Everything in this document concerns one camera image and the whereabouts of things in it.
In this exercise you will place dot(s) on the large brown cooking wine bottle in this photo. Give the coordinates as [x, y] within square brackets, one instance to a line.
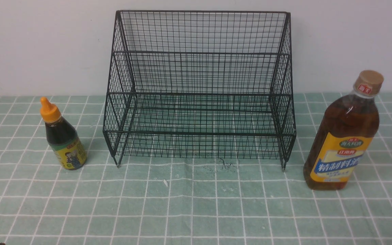
[347, 129]

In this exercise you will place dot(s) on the black wire mesh rack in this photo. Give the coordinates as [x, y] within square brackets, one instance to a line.
[200, 84]

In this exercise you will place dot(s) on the small orange-capped sauce bottle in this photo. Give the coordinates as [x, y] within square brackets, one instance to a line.
[62, 137]

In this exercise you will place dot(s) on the green white checkered tablecloth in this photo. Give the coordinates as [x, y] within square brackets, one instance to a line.
[171, 201]

